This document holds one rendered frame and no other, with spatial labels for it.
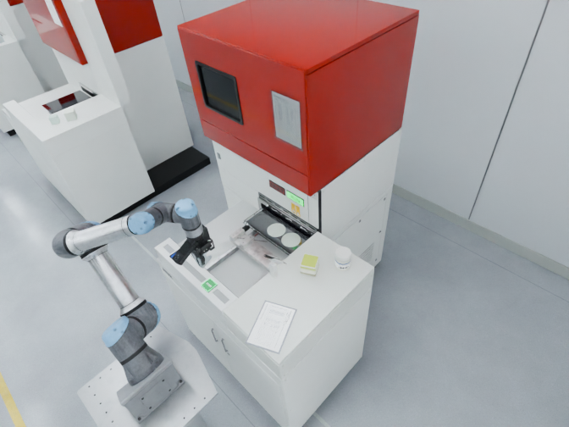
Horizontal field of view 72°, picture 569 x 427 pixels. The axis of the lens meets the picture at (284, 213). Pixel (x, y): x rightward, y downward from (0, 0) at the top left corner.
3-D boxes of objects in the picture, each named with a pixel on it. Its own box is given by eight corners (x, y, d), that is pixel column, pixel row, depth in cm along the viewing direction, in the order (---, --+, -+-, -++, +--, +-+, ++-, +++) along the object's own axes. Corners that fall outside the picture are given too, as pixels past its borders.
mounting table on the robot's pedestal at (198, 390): (142, 486, 147) (130, 478, 138) (89, 403, 171) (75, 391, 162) (232, 395, 169) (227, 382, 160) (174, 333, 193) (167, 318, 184)
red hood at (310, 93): (294, 85, 256) (288, -16, 215) (401, 127, 212) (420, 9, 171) (202, 135, 220) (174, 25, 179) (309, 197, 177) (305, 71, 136)
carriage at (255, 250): (240, 233, 216) (240, 230, 213) (288, 268, 196) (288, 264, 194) (229, 241, 212) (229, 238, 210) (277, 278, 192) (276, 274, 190)
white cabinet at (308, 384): (258, 279, 298) (242, 199, 241) (361, 363, 246) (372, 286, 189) (190, 335, 267) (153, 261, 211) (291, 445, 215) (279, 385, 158)
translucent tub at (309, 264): (304, 262, 184) (303, 252, 179) (319, 265, 182) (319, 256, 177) (300, 274, 179) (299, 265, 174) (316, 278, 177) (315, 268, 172)
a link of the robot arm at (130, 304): (129, 348, 161) (52, 236, 155) (149, 329, 175) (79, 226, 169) (150, 337, 157) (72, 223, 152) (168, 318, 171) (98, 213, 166)
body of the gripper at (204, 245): (215, 249, 164) (210, 230, 155) (199, 261, 160) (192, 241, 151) (205, 240, 168) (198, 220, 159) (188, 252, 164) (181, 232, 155)
